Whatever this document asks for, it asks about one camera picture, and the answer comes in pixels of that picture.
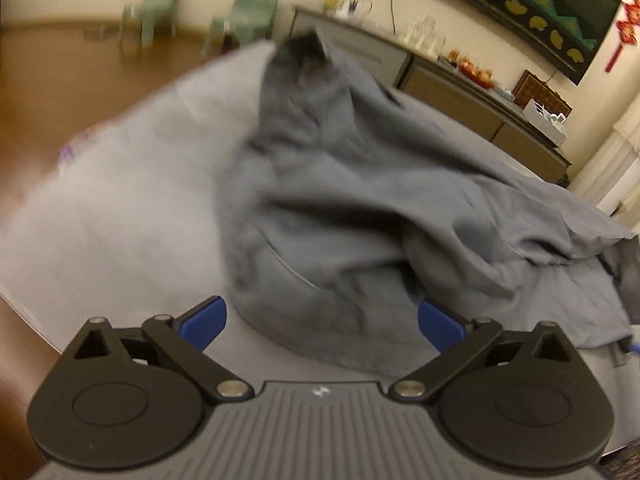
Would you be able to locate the small white dish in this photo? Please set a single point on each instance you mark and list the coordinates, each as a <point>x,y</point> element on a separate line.
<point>504,92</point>

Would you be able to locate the white organiser box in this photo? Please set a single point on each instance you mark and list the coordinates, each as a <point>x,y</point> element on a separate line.
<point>542,127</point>

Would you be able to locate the grey garment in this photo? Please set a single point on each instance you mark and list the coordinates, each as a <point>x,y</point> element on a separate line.
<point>350,185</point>

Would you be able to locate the dark sideboard cabinet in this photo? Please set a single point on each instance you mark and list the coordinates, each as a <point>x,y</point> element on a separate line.
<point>450,90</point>

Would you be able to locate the green chair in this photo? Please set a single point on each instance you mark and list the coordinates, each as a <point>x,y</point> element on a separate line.
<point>155,5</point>
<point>250,15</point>

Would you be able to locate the wooden framed board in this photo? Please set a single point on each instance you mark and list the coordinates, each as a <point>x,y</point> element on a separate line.
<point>537,90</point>

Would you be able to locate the clear glassware set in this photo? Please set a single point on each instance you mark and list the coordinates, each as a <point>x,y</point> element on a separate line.
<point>422,35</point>

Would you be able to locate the red fruit tray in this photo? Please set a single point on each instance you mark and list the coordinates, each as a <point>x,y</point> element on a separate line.
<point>475,71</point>

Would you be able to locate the yellow jar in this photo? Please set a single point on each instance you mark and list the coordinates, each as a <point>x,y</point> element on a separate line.
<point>331,1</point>

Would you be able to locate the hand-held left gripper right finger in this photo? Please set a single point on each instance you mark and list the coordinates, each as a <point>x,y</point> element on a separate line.
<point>440,327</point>

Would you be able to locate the red hanging knot ornament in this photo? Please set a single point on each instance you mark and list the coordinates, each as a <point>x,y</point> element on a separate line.
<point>631,22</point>

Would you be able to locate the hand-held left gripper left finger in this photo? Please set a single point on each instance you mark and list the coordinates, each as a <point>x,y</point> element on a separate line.
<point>205,322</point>

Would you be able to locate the white curtain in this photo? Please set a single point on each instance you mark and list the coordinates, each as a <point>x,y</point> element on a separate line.
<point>615,170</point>

